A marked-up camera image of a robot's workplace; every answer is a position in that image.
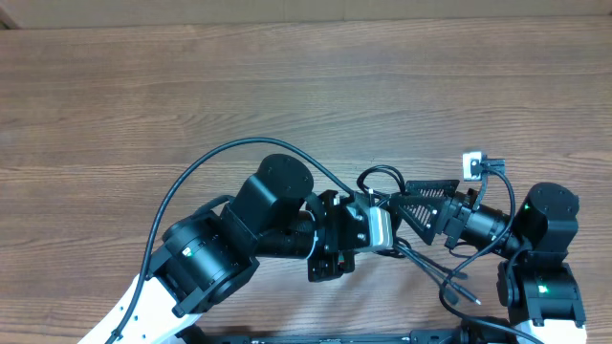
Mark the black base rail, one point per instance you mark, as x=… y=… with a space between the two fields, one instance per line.
x=334 y=340

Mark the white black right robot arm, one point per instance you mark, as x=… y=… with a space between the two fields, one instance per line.
x=534 y=282

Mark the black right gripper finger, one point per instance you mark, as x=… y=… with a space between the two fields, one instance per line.
x=420 y=213
x=436 y=188

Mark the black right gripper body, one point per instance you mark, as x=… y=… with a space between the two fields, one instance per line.
x=455 y=214

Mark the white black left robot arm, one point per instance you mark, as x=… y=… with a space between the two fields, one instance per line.
x=212 y=253

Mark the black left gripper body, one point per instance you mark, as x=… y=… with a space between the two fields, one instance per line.
x=323 y=265

